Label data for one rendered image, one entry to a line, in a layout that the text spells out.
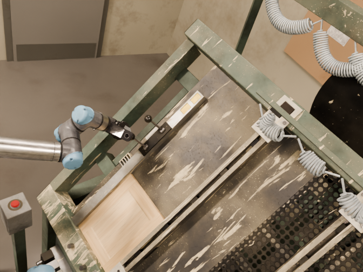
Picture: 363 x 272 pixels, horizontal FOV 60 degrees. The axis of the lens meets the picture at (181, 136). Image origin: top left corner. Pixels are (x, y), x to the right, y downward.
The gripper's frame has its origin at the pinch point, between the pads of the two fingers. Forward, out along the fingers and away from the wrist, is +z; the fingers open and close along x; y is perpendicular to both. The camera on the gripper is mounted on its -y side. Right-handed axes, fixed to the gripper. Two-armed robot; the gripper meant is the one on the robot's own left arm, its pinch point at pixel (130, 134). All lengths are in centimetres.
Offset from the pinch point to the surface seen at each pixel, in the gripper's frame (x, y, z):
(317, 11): -88, -53, 11
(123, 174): 19.9, -2.1, 8.1
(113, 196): 33.1, -1.4, 10.3
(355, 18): -87, -69, 7
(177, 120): -16.7, -15.5, 8.1
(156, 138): -3.8, -10.5, 7.1
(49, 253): 76, 15, 6
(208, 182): 2.4, -44.8, 4.9
